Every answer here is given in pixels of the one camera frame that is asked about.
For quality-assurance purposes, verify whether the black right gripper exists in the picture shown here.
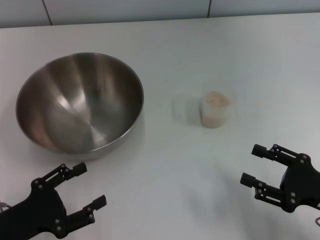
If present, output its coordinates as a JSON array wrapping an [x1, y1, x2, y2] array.
[[239, 143, 320, 214]]

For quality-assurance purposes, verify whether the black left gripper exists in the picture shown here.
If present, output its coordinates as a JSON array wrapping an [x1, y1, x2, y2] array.
[[0, 161, 108, 240]]

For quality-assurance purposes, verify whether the clear plastic cup of rice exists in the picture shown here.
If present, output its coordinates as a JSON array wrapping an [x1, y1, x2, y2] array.
[[198, 83, 237, 130]]

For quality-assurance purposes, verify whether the stainless steel mixing bowl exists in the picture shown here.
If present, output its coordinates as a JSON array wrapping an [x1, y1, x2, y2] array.
[[15, 51, 145, 161]]

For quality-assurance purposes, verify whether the white backdrop panel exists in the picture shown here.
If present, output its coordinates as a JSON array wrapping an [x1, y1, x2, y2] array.
[[206, 0, 320, 19], [0, 0, 53, 29], [42, 0, 210, 26]]

